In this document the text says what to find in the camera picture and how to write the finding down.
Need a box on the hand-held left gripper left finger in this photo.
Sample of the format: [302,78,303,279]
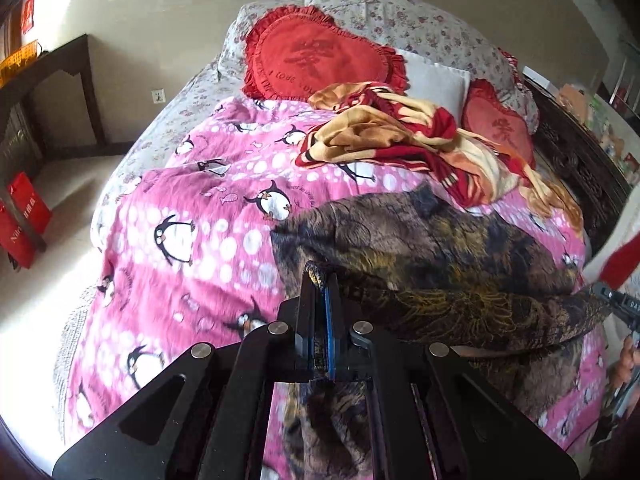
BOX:
[52,261,331,480]

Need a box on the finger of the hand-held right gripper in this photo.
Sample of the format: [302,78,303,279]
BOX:
[590,282,621,312]

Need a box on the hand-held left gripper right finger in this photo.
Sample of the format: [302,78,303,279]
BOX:
[327,272,581,480]

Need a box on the dark floral knit garment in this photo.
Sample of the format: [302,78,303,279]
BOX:
[270,180,608,480]

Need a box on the pink penguin print blanket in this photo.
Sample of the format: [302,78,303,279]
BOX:
[62,95,608,480]

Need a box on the dark carved wooden headboard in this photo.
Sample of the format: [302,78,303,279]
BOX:
[522,65,633,251]

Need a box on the pile of colourful packets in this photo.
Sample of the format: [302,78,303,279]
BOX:
[557,80,640,186]

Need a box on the small red heart pillow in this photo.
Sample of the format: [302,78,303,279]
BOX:
[460,78,536,168]

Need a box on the red and yellow blanket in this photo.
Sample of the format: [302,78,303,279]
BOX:
[294,81,586,233]

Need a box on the large red heart pillow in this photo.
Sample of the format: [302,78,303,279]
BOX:
[241,6,408,102]

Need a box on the white pillow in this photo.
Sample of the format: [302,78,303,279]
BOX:
[395,49,472,116]

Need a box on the red gift bag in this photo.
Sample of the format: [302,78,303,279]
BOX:
[0,200,37,270]
[9,171,53,236]

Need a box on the floral pillow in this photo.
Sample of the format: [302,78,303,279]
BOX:
[304,0,541,131]

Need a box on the dark wooden desk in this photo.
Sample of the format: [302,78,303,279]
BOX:
[0,34,107,253]

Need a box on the orange plastic basket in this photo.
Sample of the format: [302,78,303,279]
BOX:
[0,40,43,88]

